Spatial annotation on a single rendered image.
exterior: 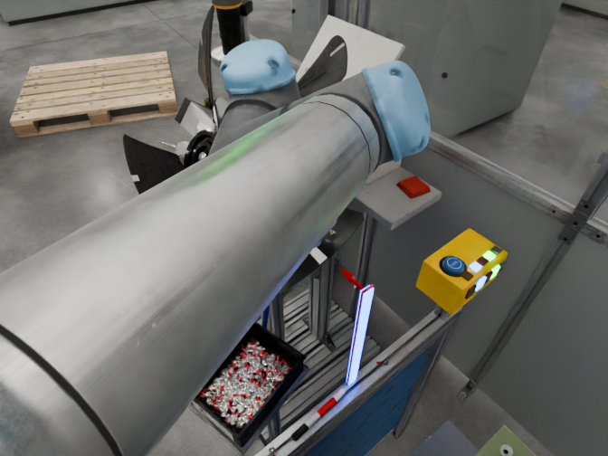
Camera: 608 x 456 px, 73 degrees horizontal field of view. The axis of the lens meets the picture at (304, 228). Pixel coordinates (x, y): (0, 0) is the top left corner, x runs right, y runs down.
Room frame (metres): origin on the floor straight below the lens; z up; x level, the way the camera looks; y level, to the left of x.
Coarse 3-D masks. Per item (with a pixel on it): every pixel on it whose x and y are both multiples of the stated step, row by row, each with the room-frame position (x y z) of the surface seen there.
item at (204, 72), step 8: (208, 16) 0.99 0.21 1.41; (208, 24) 0.97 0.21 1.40; (208, 32) 0.96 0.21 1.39; (200, 40) 1.04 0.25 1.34; (208, 40) 0.94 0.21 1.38; (200, 48) 1.04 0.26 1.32; (208, 48) 0.92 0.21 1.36; (208, 56) 0.91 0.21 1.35; (200, 64) 1.04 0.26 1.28; (208, 64) 0.90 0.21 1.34; (200, 72) 1.05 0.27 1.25; (208, 72) 0.89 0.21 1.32; (208, 80) 0.89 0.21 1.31; (208, 88) 0.89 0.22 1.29
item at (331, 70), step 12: (336, 36) 0.86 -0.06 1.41; (324, 48) 0.88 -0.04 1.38; (336, 48) 0.78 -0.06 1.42; (324, 60) 0.77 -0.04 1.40; (336, 60) 0.73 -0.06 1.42; (312, 72) 0.75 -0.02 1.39; (324, 72) 0.71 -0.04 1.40; (336, 72) 0.68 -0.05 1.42; (300, 84) 0.73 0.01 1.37; (312, 84) 0.70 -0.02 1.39; (324, 84) 0.67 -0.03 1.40; (300, 96) 0.68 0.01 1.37
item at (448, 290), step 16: (464, 240) 0.62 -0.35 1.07; (480, 240) 0.62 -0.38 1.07; (432, 256) 0.57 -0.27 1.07; (448, 256) 0.57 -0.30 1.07; (464, 256) 0.57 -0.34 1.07; (480, 256) 0.57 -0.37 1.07; (496, 256) 0.57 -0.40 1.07; (432, 272) 0.54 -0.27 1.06; (448, 272) 0.53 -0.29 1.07; (480, 272) 0.53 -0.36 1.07; (432, 288) 0.53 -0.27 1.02; (448, 288) 0.51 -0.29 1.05; (464, 288) 0.49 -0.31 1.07; (480, 288) 0.54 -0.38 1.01; (448, 304) 0.50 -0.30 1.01; (464, 304) 0.51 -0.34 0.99
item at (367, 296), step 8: (368, 296) 0.39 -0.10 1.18; (368, 304) 0.40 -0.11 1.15; (360, 312) 0.39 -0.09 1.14; (368, 312) 0.40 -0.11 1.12; (360, 320) 0.39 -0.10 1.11; (360, 328) 0.39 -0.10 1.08; (360, 336) 0.39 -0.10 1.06; (360, 344) 0.40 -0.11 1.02; (360, 352) 0.40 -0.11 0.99; (352, 360) 0.39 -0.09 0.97; (352, 368) 0.39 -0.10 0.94; (352, 376) 0.39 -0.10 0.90
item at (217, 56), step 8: (248, 0) 0.71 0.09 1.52; (240, 8) 0.69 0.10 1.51; (248, 8) 0.70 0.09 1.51; (248, 24) 0.70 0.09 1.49; (248, 32) 0.70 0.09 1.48; (248, 40) 0.70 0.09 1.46; (216, 48) 0.69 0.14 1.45; (216, 56) 0.66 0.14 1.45; (224, 56) 0.66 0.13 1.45; (216, 64) 0.65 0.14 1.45
